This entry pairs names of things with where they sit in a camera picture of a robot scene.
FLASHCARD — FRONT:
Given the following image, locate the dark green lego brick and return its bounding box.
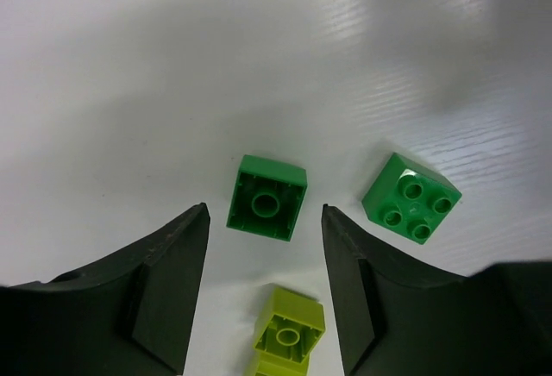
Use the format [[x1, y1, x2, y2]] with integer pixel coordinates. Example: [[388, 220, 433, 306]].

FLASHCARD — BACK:
[[361, 153, 462, 245], [227, 154, 308, 242]]

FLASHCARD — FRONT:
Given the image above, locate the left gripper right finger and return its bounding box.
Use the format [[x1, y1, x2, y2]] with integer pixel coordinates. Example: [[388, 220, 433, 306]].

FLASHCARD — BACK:
[[322, 205, 551, 375]]

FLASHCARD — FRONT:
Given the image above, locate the lime green lego brick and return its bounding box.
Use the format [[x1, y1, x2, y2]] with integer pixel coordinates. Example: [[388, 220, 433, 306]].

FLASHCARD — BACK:
[[253, 285, 326, 364]]

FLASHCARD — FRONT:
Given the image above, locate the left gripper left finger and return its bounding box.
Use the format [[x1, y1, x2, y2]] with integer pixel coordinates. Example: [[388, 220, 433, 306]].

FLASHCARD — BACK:
[[1, 204, 210, 375]]

